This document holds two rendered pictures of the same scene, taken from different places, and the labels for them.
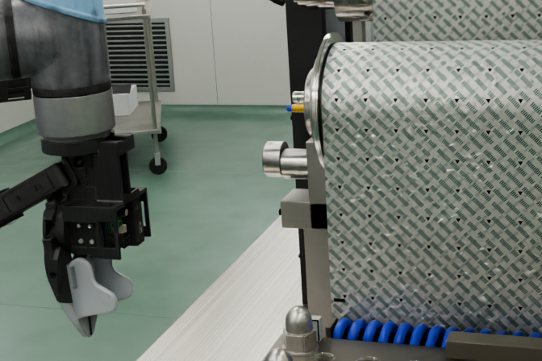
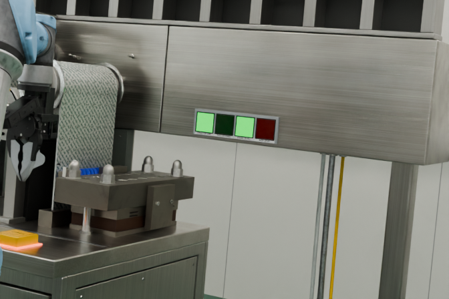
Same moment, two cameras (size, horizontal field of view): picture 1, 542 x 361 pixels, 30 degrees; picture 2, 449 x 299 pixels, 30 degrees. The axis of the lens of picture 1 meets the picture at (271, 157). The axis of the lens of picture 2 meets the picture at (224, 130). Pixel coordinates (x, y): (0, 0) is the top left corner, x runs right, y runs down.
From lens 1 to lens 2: 1.97 m
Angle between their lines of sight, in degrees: 81
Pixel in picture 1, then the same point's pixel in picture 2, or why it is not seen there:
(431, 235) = (85, 133)
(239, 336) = not seen: outside the picture
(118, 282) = not seen: hidden behind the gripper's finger
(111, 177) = (51, 103)
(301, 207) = not seen: hidden behind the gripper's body
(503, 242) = (100, 135)
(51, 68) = (50, 53)
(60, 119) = (49, 75)
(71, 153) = (49, 91)
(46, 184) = (34, 105)
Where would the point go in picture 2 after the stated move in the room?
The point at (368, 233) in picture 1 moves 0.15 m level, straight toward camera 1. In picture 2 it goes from (69, 134) to (125, 140)
